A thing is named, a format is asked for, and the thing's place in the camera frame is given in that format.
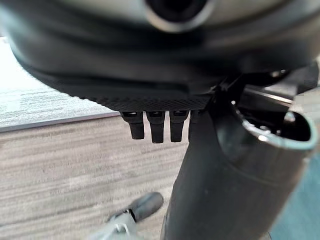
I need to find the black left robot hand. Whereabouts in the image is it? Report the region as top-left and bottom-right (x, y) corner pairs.
(0, 0), (320, 240)

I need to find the pale grey rug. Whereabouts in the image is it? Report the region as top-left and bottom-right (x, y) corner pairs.
(0, 36), (122, 133)

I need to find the dark robot foot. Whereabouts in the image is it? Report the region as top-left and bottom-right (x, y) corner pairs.
(127, 191), (165, 222)

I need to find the teal floor mat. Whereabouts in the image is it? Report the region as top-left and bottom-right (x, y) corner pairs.
(268, 143), (320, 240)

